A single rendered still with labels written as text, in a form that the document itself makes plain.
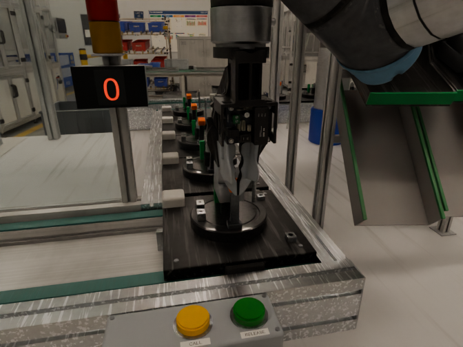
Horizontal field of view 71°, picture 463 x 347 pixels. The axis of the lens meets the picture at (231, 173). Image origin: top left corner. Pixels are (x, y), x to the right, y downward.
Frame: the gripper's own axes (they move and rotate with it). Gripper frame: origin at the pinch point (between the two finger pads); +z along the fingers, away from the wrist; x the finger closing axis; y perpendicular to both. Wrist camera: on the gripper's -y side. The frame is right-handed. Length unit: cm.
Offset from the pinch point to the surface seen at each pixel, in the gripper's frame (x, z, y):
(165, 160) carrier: -11.2, 9.1, -39.7
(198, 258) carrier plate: -6.7, 10.3, 3.3
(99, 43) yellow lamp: -19.8, -20.3, -16.2
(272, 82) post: 42, -2, -113
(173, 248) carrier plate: -10.3, 10.3, -0.1
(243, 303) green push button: -2.1, 10.1, 14.0
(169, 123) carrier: -9, 10, -88
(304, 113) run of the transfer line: 65, 16, -124
